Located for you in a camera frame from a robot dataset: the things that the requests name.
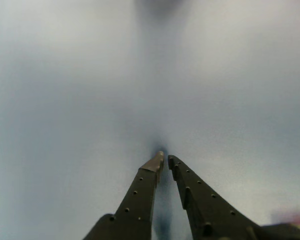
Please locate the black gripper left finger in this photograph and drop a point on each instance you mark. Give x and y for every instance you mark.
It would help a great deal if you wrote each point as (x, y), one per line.
(137, 200)

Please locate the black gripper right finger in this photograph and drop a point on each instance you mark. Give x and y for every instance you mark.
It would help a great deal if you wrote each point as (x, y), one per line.
(210, 215)

